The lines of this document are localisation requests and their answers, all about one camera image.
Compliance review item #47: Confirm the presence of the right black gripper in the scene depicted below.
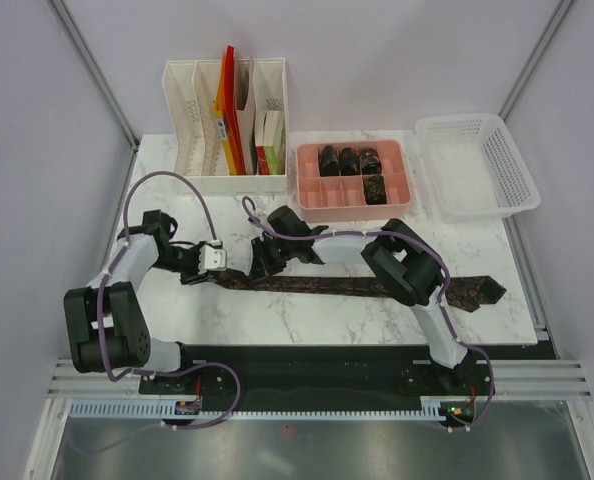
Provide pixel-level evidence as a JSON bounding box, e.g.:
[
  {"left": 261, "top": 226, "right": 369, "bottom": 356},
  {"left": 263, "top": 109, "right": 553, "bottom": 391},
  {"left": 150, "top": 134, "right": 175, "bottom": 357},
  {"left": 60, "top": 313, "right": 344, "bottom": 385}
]
[{"left": 249, "top": 234, "right": 295, "bottom": 282}]

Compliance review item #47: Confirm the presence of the dark paisley necktie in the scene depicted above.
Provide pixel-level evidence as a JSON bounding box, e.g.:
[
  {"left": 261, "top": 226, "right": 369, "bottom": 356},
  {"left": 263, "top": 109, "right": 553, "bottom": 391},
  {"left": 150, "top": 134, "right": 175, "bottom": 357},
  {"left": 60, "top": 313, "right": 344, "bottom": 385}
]
[{"left": 209, "top": 269, "right": 506, "bottom": 313}]

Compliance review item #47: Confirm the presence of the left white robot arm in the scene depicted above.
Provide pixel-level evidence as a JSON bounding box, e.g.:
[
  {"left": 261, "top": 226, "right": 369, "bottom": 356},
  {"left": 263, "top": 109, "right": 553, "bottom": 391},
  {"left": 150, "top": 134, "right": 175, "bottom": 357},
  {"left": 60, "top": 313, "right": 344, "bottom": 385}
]
[{"left": 63, "top": 210, "right": 206, "bottom": 393}]

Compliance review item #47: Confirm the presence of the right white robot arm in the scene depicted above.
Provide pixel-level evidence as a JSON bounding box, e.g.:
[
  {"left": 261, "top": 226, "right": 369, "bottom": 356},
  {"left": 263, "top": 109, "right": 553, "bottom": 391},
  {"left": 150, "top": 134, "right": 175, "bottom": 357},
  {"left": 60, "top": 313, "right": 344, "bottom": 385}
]
[{"left": 245, "top": 206, "right": 471, "bottom": 394}]

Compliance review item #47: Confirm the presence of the pink divided storage box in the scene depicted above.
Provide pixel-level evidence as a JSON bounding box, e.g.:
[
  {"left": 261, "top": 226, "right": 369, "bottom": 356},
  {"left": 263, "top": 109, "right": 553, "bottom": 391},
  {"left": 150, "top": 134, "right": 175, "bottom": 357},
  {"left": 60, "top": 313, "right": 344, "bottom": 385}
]
[{"left": 295, "top": 139, "right": 414, "bottom": 223}]

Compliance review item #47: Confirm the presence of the rolled tie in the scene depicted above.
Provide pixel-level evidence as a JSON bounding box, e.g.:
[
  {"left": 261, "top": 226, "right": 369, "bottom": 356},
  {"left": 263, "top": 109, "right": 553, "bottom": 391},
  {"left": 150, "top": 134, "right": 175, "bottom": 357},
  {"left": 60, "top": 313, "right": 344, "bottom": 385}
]
[
  {"left": 362, "top": 174, "right": 387, "bottom": 205},
  {"left": 318, "top": 145, "right": 340, "bottom": 177},
  {"left": 359, "top": 147, "right": 382, "bottom": 175},
  {"left": 338, "top": 147, "right": 361, "bottom": 176}
]

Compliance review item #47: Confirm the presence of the rolled tie front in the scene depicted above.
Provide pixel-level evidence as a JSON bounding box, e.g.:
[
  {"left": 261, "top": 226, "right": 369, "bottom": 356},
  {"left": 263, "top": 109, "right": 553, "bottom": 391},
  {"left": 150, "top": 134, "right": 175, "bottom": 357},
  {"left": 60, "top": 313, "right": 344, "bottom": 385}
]
[{"left": 362, "top": 174, "right": 387, "bottom": 205}]

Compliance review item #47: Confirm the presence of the beige paper folder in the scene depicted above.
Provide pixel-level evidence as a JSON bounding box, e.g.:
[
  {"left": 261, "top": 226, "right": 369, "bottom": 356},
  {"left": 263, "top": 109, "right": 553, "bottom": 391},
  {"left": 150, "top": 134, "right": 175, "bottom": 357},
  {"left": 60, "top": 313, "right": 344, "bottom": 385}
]
[{"left": 235, "top": 59, "right": 256, "bottom": 175}]

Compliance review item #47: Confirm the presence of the orange red folder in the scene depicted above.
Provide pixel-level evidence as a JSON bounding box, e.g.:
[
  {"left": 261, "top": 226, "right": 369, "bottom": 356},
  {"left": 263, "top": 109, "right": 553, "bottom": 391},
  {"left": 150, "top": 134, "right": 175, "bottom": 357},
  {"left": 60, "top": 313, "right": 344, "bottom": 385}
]
[{"left": 214, "top": 45, "right": 245, "bottom": 176}]

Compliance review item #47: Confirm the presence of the white file organizer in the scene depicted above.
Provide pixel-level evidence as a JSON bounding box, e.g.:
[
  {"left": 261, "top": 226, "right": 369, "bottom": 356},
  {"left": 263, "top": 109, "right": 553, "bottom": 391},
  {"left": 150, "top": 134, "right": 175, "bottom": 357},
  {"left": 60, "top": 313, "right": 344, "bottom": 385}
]
[{"left": 162, "top": 58, "right": 289, "bottom": 196}]

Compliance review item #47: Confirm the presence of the white perforated plastic basket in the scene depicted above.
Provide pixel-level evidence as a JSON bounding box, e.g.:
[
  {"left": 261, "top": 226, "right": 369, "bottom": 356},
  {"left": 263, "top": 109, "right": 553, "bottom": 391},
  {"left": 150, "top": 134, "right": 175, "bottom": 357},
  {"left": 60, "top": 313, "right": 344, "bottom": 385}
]
[{"left": 414, "top": 113, "right": 541, "bottom": 223}]

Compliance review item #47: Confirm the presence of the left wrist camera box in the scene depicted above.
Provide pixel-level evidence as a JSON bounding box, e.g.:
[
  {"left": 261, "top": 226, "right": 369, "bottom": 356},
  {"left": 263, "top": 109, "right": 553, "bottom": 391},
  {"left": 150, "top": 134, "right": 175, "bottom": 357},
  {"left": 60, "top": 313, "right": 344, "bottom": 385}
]
[{"left": 199, "top": 241, "right": 227, "bottom": 273}]

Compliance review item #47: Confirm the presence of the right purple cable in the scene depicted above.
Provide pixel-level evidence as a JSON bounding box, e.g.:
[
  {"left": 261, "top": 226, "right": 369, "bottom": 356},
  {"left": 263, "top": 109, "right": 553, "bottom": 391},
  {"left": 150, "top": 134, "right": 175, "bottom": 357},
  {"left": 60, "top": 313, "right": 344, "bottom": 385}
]
[{"left": 240, "top": 195, "right": 493, "bottom": 431}]

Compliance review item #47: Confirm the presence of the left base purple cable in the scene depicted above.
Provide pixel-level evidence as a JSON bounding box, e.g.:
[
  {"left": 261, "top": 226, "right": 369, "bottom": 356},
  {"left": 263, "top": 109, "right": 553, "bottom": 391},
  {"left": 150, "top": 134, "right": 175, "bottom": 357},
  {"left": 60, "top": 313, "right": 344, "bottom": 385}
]
[{"left": 159, "top": 363, "right": 243, "bottom": 431}]

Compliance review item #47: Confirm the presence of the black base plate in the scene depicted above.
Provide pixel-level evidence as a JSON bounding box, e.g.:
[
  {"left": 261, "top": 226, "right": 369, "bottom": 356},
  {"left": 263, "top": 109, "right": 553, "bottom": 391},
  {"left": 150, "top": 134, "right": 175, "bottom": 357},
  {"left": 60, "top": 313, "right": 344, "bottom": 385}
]
[{"left": 139, "top": 345, "right": 492, "bottom": 411}]

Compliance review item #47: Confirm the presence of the white slotted cable duct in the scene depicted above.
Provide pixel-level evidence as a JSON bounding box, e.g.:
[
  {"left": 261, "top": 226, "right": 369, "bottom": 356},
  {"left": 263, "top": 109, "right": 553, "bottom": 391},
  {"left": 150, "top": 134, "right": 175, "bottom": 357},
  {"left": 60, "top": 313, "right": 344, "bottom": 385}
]
[{"left": 68, "top": 398, "right": 448, "bottom": 422}]

